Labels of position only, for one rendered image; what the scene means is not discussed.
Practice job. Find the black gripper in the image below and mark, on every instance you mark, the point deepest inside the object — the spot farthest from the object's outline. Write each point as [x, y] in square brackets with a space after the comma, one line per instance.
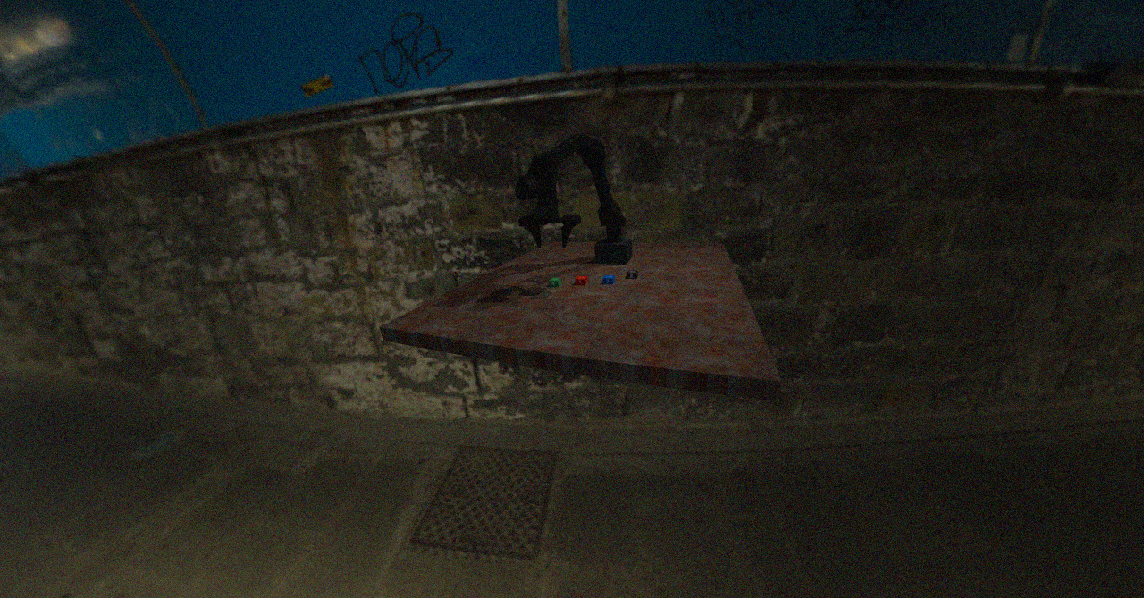
[569, 221]

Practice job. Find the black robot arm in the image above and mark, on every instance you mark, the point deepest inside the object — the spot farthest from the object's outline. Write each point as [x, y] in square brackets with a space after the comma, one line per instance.
[540, 182]

